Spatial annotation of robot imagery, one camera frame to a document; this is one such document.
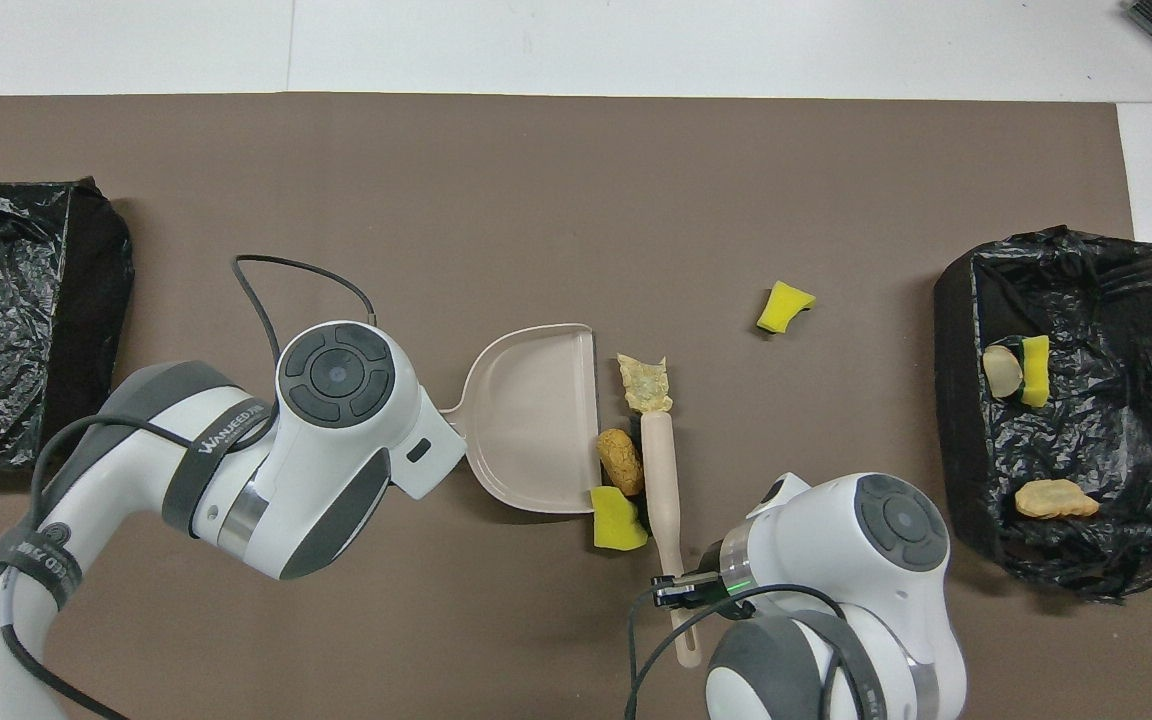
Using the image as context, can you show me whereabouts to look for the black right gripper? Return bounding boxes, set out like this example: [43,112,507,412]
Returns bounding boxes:
[649,563,742,611]

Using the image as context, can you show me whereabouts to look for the notched yellow sponge piece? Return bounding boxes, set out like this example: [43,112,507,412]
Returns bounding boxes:
[591,486,650,552]

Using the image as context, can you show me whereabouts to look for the beige hand brush black bristles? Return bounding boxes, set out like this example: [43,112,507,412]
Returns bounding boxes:
[633,408,703,669]

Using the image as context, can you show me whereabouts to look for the brown bread roll toy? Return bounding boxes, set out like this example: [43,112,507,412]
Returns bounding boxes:
[597,428,645,496]

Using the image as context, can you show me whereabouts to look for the pale paper ball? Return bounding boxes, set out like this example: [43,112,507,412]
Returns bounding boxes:
[617,352,675,416]

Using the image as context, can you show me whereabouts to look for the beige plastic dustpan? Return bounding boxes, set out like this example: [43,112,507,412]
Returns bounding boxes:
[439,322,600,515]

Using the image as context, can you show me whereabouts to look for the small yellow sponge piece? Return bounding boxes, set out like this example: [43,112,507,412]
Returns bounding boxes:
[756,280,818,335]

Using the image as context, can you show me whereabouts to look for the pale food piece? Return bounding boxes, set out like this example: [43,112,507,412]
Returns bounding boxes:
[1014,478,1101,520]

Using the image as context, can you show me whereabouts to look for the yellow sponge green backing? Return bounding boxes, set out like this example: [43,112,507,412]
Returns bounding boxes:
[1019,335,1051,408]

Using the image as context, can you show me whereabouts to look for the black bag lined bin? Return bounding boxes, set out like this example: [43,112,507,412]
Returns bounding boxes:
[0,177,135,472]
[933,225,1152,604]

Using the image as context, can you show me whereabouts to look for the brown paper table mat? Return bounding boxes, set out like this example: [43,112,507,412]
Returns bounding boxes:
[0,93,1152,720]

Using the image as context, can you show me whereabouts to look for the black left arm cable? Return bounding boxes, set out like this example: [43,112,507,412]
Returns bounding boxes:
[0,255,379,720]

